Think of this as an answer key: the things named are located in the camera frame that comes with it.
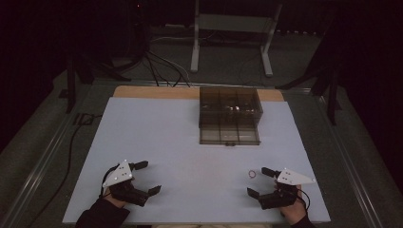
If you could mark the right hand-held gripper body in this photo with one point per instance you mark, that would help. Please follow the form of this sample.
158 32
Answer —
293 178

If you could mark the small shiny item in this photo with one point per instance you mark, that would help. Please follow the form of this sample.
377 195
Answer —
236 108

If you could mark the person's right hand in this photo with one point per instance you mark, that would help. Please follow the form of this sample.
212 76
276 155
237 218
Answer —
294 212

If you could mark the metal floor rail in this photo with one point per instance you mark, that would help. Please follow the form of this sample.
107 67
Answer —
38 171
348 164

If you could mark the smoky transparent divided drawer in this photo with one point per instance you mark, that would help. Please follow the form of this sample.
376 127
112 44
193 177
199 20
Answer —
229 135

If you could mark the small red rubber band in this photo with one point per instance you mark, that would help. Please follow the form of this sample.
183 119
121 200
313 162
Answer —
252 173

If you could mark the smoky transparent drawer box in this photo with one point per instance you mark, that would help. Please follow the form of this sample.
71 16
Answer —
230 104

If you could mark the white metal stand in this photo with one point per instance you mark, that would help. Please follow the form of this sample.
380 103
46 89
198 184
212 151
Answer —
233 23

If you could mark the white table mat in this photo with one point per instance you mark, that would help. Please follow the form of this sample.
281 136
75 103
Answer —
177 148

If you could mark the person's left hand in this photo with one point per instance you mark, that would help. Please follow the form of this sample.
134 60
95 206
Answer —
114 201

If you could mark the black tripod stand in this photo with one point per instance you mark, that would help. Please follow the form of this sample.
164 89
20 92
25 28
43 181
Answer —
326 82
82 76

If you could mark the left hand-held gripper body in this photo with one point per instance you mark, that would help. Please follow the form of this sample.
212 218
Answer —
122 175

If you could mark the floor socket plate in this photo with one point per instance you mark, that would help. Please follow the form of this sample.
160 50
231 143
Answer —
83 119

